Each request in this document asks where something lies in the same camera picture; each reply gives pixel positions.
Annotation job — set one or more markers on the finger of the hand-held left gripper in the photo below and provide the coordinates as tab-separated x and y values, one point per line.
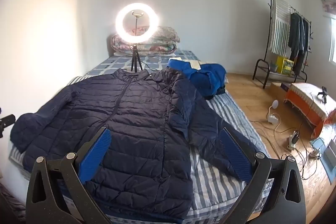
6	121

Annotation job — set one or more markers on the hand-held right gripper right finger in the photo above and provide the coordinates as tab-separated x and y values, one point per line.
234	155

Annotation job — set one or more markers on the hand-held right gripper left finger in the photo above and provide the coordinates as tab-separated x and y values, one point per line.
95	151

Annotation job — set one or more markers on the navy puffer jacket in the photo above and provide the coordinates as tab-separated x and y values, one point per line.
136	121

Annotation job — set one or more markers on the black metal clothes rack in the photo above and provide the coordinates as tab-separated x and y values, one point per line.
269	29

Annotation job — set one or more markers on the dark hanging clothes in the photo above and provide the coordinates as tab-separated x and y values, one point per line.
296	37

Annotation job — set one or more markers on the blue white striped blanket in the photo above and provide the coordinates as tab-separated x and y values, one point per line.
236	115

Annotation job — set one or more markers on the white power strip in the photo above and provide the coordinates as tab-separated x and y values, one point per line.
293	140

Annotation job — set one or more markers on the white round device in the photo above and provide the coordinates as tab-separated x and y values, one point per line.
275	104

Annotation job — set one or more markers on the orange white cloth-covered stool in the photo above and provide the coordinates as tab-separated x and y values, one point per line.
302	108

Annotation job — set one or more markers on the dark blue box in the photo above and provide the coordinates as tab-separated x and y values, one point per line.
285	86

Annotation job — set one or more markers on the blue fleece garment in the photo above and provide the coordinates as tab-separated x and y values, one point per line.
202	74

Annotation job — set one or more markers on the blue checked bed sheet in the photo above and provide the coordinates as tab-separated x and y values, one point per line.
115	62

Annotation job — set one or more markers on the grey flat device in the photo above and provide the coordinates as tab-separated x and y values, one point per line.
330	154

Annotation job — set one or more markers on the yellow box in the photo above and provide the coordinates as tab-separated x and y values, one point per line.
284	64

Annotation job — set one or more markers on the small black tripod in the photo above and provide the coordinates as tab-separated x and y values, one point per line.
324	94

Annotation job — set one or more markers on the folded floral quilt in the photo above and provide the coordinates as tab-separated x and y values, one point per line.
155	48

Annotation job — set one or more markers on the striped hanging towel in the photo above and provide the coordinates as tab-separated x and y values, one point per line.
279	29

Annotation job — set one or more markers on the floral pillow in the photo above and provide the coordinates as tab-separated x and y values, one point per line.
166	34

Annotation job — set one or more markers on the window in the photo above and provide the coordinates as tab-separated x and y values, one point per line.
332	40

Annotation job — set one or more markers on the floral wall sticker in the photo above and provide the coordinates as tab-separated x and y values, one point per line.
328	6

